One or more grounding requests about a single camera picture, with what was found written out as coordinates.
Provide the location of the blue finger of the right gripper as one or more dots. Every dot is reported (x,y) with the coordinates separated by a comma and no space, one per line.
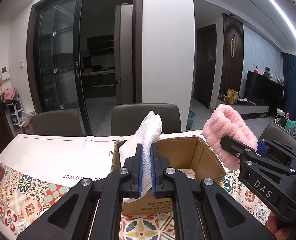
(261,148)
(233,147)

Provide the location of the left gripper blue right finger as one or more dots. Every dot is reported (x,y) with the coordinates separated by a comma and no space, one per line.
(160,186)

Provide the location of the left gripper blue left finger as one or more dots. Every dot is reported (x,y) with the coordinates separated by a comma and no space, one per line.
(133,186)

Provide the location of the pink fluffy headband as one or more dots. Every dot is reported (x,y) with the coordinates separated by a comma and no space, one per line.
(226,121)

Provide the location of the white knitted cloth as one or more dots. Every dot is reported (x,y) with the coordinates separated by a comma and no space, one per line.
(147,134)

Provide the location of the person right hand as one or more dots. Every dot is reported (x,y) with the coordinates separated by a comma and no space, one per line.
(274,226)

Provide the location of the grey chair right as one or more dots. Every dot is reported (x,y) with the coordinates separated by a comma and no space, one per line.
(274,131)

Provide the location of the white tv cabinet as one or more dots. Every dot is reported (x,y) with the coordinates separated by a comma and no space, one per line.
(250,111)

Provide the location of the brown cardboard box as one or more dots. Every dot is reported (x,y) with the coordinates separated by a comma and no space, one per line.
(183,153)

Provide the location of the teal plastic basket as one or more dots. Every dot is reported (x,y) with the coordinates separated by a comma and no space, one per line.
(191,116)

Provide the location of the black television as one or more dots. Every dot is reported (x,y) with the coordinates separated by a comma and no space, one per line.
(260,88)

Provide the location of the blue curtain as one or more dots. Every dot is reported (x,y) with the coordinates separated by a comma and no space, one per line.
(289,69)

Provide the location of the grey chair left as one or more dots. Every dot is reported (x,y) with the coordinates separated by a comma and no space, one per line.
(63,123)

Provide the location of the patterned tile tablecloth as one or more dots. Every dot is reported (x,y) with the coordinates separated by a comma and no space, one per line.
(40,169)

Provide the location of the silver refrigerator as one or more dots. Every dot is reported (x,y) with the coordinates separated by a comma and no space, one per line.
(123,53)

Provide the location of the shoe rack with items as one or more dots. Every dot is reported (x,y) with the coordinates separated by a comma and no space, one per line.
(18,118)

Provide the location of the dark glass sliding door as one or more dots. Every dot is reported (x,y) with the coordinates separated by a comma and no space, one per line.
(54,60)

